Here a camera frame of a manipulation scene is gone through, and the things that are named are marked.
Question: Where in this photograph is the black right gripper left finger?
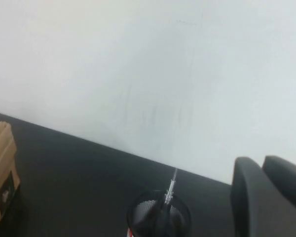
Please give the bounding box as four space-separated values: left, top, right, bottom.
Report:
230 157 296 237

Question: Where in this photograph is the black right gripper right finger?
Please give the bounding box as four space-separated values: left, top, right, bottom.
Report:
262 155 296 214

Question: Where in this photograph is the brown cardboard box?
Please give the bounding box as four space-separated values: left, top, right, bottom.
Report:
0 119 21 220

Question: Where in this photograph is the black mesh pen holder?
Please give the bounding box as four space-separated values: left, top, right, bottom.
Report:
127 189 192 237

